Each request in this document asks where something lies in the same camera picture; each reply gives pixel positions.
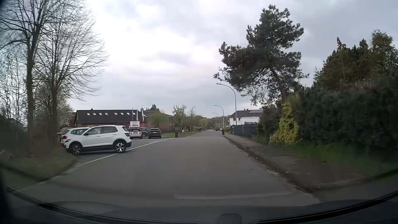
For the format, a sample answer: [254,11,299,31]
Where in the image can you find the yellow-green bush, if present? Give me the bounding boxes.
[269,95,301,145]

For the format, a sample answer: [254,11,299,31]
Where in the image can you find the grey asphalt road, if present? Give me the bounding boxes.
[19,130,321,207]

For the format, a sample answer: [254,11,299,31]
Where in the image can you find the row of trees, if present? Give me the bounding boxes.
[151,105,229,132]

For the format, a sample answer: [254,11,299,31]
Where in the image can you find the bare trees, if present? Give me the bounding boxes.
[0,0,109,153]

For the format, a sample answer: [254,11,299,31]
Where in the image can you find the dark green hedge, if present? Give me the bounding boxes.
[258,70,398,156]

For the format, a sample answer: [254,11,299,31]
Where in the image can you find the dark-roofed brick building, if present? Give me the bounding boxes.
[70,108,175,132]

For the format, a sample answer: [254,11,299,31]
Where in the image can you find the green trees behind hedge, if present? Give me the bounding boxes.
[313,29,398,91]

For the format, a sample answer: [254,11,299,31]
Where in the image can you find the white house dark roof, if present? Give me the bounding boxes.
[228,108,263,127]

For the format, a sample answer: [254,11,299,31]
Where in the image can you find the grey paved pavement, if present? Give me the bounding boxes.
[224,133,374,192]

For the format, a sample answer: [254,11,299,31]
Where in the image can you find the dark metal fence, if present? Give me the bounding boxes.
[232,122,258,138]

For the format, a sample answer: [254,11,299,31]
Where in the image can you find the car's own bonnet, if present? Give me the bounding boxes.
[6,187,398,224]

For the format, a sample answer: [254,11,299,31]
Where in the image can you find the tall dark pine tree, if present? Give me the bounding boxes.
[214,4,309,108]

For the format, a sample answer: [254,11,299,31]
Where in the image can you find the grass verge with hedge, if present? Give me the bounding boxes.
[253,134,398,178]

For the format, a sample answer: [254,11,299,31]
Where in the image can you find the grass strip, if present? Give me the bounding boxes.
[161,130,201,139]

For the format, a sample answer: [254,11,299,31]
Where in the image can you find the white car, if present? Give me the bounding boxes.
[61,125,132,156]

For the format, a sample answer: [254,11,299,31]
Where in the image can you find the road markings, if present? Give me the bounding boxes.
[79,138,175,166]

